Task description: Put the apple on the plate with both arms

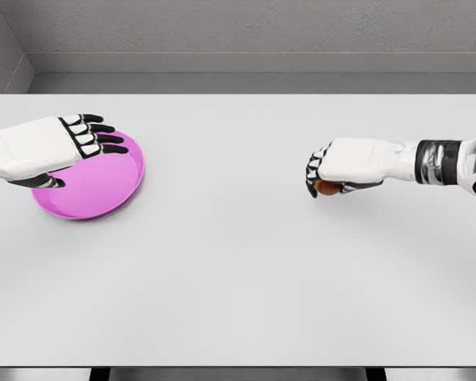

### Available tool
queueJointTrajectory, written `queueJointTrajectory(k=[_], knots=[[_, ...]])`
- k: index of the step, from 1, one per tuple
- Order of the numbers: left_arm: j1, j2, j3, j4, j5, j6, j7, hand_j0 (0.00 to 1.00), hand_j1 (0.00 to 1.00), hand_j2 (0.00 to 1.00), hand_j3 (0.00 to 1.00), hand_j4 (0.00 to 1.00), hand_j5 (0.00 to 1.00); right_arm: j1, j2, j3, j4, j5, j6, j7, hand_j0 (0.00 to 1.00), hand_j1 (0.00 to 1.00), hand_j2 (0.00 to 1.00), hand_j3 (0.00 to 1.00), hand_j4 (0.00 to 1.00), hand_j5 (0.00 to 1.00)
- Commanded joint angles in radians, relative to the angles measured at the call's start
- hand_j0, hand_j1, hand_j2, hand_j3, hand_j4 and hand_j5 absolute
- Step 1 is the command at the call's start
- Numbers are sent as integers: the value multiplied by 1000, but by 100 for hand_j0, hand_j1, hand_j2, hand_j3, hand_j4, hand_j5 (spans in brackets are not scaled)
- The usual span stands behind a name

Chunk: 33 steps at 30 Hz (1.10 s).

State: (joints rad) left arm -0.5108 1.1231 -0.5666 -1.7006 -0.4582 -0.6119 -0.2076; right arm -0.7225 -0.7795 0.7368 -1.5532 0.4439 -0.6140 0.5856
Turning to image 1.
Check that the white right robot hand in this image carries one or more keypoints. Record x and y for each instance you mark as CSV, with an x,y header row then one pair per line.
x,y
349,160

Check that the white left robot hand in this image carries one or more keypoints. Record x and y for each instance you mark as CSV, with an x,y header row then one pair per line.
x,y
43,145

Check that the red apple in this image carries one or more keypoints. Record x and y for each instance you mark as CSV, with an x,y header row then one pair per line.
x,y
328,188

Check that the pink round plate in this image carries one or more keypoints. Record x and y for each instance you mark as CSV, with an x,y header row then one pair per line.
x,y
99,186

